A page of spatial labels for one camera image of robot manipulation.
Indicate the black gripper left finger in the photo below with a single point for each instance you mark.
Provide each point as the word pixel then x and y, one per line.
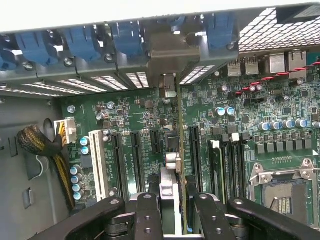
pixel 147 217

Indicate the open PC case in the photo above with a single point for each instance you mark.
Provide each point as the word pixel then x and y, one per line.
pixel 22 150

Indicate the CPU socket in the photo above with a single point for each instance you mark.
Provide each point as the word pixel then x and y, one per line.
pixel 287 195

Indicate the blue slot latch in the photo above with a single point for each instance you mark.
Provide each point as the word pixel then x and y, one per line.
pixel 82 42
pixel 178 23
pixel 127 37
pixel 5 60
pixel 221 30
pixel 35 47

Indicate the long black expansion slot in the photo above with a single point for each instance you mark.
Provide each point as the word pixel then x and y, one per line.
pixel 195 155
pixel 137 162
pixel 119 165

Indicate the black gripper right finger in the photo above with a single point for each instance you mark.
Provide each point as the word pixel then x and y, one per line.
pixel 212 217

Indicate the white power connector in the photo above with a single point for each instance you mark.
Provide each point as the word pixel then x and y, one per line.
pixel 66 130

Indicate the white expansion slot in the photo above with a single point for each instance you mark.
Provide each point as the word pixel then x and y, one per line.
pixel 98 165

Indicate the short black expansion slot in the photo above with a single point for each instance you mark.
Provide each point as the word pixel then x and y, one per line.
pixel 155 141

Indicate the green motherboard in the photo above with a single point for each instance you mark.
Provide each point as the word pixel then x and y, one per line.
pixel 140 110

